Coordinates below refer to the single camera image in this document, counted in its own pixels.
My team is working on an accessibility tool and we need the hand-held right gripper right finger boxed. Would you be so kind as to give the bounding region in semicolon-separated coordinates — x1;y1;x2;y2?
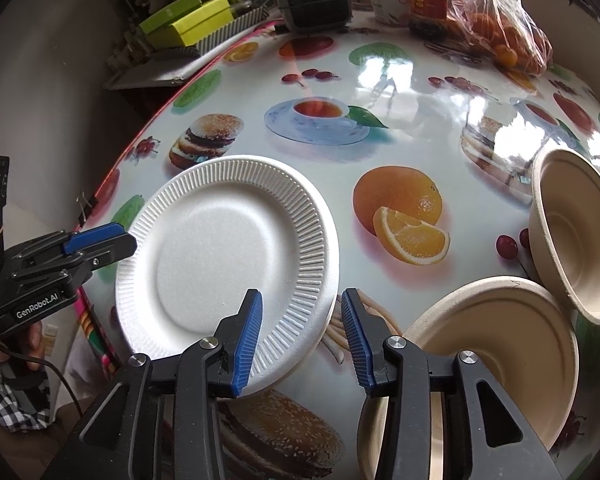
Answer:
341;287;563;480

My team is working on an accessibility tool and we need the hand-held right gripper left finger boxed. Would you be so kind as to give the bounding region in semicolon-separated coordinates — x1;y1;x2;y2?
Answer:
40;288;264;480

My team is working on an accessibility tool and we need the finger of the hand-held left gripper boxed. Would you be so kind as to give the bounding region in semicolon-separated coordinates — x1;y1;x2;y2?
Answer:
72;232;138;286
7;222;126;268

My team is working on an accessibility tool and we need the beige paper bowl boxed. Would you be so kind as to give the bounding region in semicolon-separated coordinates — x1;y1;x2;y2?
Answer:
357;276;580;480
529;147;600;327

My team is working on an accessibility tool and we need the person's left forearm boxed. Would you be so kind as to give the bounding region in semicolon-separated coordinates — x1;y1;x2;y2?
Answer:
0;360;51;431

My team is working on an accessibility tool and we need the person's left hand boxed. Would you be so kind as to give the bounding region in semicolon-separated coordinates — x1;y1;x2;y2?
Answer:
0;321;46;373

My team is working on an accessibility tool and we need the black binder clip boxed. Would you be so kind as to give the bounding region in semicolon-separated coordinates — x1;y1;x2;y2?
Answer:
75;192;98;226

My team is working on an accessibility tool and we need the grey side shelf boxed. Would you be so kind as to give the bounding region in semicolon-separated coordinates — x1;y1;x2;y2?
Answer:
105;55;201;91

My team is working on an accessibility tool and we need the food print vinyl tablecloth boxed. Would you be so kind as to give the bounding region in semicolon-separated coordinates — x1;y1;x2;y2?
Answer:
77;22;600;480

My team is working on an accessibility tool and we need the olive green box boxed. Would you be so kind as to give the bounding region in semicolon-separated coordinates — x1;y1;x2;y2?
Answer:
139;0;203;33

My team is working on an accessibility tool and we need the lime green box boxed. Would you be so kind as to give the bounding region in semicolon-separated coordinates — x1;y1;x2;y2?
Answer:
147;0;233;48

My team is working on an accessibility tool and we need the grey corrugated tray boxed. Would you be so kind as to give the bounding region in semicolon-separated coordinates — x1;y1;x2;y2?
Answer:
195;7;271;58

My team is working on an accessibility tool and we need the plastic bag of oranges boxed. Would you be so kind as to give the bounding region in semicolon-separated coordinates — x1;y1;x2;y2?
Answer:
432;0;553;77

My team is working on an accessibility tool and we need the white plastic tub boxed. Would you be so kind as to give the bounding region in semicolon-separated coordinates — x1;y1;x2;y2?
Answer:
361;0;412;26

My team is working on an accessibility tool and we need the glass jar with red label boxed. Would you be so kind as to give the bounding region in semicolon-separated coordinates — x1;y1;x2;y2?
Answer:
406;0;452;40

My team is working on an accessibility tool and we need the black cable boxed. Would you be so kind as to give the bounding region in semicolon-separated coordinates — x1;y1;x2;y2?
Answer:
0;345;86;418

